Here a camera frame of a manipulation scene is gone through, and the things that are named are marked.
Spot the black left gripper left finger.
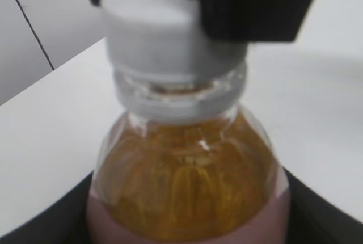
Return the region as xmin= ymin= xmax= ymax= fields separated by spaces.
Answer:
xmin=1 ymin=173 xmax=93 ymax=243

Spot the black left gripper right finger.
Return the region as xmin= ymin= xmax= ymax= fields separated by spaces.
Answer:
xmin=284 ymin=169 xmax=362 ymax=244

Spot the white bottle cap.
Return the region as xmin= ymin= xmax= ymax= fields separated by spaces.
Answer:
xmin=100 ymin=0 xmax=247 ymax=84

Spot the pink label tea bottle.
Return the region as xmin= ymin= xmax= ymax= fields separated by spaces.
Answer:
xmin=87 ymin=61 xmax=290 ymax=243

